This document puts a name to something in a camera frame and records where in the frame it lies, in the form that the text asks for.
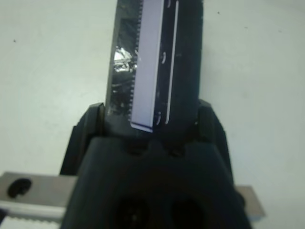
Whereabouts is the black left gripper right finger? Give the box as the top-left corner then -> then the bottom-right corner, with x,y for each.
195,99 -> 236,187

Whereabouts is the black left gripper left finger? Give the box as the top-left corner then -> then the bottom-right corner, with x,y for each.
59,102 -> 105,177

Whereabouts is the glossy black box lid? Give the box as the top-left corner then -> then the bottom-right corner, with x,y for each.
106,0 -> 204,144

